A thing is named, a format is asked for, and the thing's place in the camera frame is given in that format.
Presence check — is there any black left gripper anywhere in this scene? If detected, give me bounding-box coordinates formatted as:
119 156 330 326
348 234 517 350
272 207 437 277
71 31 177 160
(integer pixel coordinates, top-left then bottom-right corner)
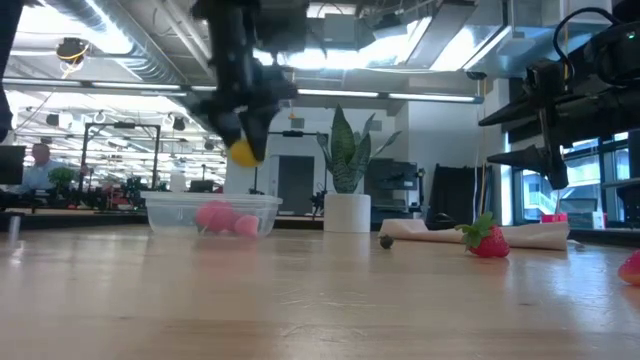
192 0 311 161

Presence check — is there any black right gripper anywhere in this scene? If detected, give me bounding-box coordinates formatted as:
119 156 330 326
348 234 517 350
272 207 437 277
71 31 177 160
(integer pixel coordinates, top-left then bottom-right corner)
478 60 606 190

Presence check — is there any yellow lemon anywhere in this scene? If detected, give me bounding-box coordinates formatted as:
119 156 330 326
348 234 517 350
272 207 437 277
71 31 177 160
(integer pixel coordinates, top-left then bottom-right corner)
228 137 265 169

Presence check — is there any pink ball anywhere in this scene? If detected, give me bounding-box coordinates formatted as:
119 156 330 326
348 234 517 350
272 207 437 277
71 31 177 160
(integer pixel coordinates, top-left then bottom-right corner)
194 200 236 234

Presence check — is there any pink raspberry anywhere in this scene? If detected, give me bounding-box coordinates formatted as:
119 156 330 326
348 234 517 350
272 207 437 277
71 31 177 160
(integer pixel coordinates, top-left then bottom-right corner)
233 213 261 238

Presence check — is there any red strawberry with leafy stem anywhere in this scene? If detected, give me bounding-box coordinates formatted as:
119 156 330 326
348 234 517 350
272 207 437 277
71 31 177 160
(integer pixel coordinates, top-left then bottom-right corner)
453 211 512 259

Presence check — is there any small red strawberry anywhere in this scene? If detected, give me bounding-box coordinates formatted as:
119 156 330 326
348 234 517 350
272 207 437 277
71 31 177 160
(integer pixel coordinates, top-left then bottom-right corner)
616 249 640 287

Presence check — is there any clear plastic tupperware container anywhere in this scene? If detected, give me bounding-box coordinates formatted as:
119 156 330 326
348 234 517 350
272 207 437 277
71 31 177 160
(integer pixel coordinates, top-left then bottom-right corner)
140 191 284 239

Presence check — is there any grey door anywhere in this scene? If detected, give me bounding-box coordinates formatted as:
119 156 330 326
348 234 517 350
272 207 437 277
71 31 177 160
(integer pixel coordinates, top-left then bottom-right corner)
277 154 316 216

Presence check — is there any large window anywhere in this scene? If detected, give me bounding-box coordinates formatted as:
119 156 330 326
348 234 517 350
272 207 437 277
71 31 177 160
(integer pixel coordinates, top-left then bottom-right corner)
509 128 640 227

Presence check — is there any black hanging cover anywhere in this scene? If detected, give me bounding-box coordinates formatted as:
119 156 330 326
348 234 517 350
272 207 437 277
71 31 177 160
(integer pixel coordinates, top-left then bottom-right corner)
428 163 494 226

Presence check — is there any green snake plant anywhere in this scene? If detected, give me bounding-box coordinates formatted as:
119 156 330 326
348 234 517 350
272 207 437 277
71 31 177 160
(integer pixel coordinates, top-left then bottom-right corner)
316 103 403 195

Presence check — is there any white plant pot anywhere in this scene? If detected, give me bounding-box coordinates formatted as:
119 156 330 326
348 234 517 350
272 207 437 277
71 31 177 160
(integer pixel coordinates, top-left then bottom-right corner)
323 193 372 234

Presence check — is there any black background equipment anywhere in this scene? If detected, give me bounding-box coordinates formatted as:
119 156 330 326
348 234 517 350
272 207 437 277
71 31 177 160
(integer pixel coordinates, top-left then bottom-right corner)
369 158 420 207

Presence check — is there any small green background plant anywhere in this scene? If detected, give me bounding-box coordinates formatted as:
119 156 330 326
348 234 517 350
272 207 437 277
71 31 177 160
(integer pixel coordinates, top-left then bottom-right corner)
48 166 77 190

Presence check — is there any black ceiling dome device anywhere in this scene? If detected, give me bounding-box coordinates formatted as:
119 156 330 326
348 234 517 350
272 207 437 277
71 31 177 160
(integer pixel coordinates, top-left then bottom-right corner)
54 37 90 65

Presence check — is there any person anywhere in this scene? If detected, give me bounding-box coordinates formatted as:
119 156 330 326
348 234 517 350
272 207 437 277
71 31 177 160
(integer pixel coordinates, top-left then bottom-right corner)
19 143 69 194

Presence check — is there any black background monitor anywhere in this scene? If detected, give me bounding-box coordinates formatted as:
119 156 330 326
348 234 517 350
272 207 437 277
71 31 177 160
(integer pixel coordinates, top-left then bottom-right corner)
0 144 27 186

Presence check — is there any black background rig frame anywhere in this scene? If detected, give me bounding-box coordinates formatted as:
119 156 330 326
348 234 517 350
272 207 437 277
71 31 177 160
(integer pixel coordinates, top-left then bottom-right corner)
78 121 162 206
253 129 330 196

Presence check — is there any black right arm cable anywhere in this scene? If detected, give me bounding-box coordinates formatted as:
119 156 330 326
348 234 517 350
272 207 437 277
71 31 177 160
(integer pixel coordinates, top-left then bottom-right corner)
551 6 622 67

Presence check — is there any long ceiling light rail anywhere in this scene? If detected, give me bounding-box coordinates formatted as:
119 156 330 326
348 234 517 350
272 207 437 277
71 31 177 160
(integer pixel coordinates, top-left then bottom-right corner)
0 77 485 105

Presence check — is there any silver ceiling duct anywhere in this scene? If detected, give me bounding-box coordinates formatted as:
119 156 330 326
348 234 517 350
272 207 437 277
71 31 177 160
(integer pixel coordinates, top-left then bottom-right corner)
44 0 221 132

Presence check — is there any silver metal post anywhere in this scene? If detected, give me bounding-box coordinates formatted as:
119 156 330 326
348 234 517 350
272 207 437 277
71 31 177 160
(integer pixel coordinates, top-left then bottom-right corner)
6 212 24 247

